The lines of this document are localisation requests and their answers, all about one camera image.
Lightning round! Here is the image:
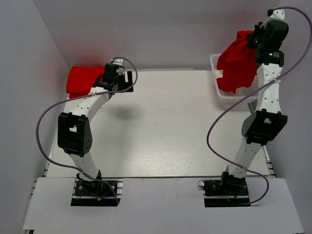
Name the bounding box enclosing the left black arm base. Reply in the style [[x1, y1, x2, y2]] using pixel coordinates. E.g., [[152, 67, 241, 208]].
[[71, 179, 123, 207]]

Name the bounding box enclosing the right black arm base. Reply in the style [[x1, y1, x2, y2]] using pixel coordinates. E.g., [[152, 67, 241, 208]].
[[197, 172, 251, 208]]

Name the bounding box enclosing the folded red t shirt stack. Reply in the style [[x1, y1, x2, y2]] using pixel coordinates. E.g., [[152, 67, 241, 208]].
[[66, 65, 105, 99]]

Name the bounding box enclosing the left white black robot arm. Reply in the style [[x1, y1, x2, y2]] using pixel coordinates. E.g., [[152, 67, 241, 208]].
[[58, 58, 134, 195]]

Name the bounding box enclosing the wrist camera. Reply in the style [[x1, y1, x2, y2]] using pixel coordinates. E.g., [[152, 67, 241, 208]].
[[111, 58, 124, 66], [260, 9, 285, 29]]

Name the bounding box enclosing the white plastic basket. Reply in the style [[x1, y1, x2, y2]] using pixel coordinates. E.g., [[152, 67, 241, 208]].
[[210, 54, 258, 103]]

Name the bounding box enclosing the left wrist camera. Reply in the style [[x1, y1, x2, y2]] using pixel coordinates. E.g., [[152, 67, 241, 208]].
[[111, 58, 124, 66]]

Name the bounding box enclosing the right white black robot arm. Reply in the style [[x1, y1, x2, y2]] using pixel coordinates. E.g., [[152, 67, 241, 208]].
[[217, 19, 289, 195]]

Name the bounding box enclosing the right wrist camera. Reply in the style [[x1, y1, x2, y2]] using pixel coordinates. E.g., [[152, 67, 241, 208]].
[[260, 9, 285, 29]]

